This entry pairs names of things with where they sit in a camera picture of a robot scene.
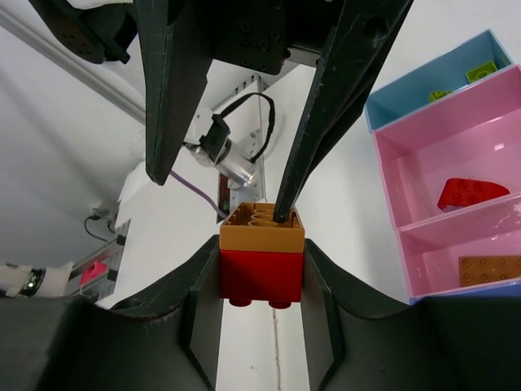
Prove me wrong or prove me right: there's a lime lego brick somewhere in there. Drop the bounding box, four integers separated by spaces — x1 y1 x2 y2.
428 90 452 103

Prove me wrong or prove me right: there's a left light blue bin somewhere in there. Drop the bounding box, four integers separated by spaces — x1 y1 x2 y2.
365 29 514 133

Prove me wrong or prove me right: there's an orange lego brick from stack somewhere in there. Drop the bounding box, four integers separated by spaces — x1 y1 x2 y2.
219 203 305 253

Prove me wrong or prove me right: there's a red flower lego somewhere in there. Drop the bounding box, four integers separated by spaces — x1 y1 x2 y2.
437 178 510 213

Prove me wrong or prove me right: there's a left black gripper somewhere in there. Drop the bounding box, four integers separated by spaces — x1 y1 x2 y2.
134 0 413 222

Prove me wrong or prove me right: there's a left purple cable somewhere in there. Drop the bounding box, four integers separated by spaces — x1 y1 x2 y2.
169 169 229 219

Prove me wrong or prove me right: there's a yellow green red lego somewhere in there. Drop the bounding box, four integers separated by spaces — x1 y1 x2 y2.
466 60 498 84

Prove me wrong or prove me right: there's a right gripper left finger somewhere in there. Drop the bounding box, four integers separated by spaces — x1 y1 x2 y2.
1 236 223 390

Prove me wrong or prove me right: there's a red orange lego stack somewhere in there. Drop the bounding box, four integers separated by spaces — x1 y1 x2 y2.
219 250 304 309

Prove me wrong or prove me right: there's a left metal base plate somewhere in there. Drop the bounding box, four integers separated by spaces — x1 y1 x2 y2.
213 73 267 213

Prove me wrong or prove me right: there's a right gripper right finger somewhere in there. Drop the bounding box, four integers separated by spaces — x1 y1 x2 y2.
301 240 520 390

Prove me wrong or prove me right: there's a small pink bin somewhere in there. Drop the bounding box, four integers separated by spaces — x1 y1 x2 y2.
397 195 520 303

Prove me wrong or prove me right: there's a large pink bin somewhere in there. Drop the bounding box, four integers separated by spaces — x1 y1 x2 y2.
373 65 520 227

